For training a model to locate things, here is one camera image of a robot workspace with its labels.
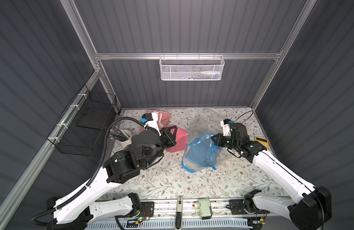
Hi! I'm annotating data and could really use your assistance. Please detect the red white striped tank top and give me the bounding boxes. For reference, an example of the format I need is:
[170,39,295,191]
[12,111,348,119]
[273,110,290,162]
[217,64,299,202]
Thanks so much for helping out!
[146,110,172,130]

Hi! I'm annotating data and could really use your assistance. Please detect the clear vacuum bag blue zipper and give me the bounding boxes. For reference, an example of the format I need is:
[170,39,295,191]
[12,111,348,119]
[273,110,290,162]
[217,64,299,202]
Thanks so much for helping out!
[182,108,242,173]

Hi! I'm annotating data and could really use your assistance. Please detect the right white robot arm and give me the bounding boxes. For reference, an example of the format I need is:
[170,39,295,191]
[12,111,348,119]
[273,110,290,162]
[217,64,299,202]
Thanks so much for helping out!
[211,119,332,230]

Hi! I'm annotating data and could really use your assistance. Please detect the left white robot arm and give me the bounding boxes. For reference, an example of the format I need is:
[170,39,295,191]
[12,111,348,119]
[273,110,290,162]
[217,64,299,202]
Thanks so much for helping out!
[31,113,179,230]

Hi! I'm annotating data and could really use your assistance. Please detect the light blue garment in bag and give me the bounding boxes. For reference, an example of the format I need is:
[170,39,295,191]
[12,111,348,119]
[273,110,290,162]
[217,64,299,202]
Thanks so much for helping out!
[182,133,222,173]

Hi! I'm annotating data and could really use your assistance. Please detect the white mug pen holder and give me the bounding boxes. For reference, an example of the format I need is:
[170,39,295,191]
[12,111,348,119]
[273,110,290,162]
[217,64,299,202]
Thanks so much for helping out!
[120,130,132,150]

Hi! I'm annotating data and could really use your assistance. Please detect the pens in mug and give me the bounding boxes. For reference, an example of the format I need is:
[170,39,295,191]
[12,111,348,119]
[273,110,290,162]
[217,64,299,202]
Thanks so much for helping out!
[109,127,125,141]

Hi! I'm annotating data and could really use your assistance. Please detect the yellow calculator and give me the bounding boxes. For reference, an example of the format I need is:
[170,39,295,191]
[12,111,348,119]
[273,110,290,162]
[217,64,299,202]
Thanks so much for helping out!
[255,137,270,150]

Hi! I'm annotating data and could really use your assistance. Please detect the markers in white basket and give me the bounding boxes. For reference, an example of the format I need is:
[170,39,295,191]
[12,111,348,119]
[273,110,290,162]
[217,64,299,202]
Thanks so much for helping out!
[181,71,221,80]

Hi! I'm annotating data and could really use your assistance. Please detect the pale green box device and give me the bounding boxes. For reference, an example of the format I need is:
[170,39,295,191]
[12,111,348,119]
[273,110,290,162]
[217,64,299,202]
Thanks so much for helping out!
[194,197,213,220]

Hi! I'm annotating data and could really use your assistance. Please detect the black white handheld tool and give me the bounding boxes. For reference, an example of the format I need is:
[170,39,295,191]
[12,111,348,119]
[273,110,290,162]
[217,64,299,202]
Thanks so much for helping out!
[175,195,183,230]

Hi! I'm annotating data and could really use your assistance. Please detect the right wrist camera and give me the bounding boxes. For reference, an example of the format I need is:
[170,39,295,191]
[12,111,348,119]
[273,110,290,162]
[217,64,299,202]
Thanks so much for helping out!
[220,118,233,137]

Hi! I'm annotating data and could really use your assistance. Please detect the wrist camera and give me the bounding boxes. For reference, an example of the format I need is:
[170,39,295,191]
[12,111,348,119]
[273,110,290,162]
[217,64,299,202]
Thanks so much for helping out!
[220,118,233,137]
[140,112,161,136]

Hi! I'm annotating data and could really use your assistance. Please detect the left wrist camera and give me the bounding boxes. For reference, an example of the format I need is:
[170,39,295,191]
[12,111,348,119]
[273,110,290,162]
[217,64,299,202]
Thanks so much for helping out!
[140,112,161,136]

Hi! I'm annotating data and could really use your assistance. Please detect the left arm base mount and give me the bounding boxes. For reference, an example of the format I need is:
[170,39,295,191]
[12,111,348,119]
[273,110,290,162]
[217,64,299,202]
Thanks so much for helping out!
[119,201,155,218]

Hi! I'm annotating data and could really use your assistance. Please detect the black wire mesh basket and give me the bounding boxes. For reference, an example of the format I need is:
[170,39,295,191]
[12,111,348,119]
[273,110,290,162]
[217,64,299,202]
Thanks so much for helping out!
[47,88,117,157]

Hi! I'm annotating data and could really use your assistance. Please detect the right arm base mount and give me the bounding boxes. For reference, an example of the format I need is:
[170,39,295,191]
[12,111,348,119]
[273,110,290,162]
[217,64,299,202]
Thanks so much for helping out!
[226,199,270,215]

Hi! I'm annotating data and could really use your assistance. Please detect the white wire mesh basket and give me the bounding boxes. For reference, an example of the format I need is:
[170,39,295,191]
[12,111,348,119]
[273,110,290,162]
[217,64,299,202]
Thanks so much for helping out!
[159,55,225,81]

